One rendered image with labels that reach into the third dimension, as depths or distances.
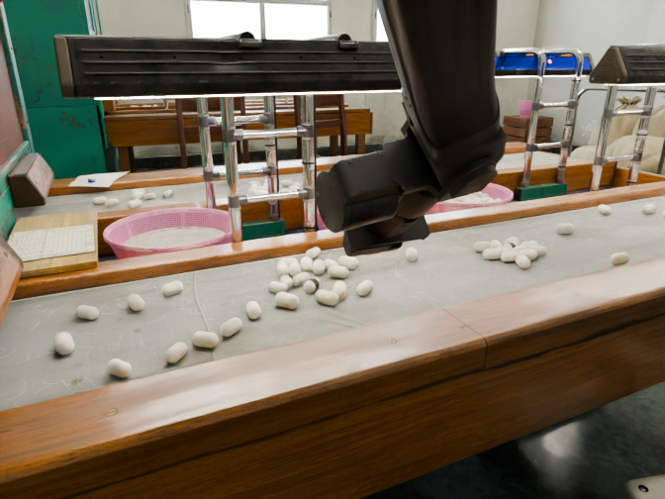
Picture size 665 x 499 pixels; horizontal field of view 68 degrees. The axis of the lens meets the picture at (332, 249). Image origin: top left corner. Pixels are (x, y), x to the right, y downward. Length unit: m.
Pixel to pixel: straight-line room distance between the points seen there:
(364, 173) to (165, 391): 0.30
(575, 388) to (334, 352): 0.39
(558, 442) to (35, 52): 3.18
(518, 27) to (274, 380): 7.09
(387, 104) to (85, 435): 6.10
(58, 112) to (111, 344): 2.80
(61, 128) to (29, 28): 0.55
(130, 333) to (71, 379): 0.11
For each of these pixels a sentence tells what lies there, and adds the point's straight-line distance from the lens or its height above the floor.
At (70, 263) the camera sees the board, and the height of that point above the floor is 0.78.
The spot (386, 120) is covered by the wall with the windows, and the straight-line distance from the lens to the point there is 6.46.
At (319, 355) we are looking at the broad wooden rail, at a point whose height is 0.76.
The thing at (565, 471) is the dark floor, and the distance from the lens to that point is 1.66.
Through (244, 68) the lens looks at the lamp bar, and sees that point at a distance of 0.72.
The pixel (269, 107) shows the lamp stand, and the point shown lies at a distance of 1.17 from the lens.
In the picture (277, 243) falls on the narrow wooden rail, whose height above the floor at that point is 0.76.
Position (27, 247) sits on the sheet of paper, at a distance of 1.01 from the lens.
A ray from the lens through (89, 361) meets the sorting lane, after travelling 0.68.
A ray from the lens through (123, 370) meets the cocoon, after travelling 0.62.
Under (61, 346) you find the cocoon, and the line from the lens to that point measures 0.70.
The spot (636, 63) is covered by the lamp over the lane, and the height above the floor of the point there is 1.08.
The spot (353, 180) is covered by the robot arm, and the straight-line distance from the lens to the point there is 0.41.
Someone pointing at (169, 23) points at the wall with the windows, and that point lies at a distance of 5.77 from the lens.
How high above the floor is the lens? 1.08
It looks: 21 degrees down
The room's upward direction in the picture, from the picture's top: straight up
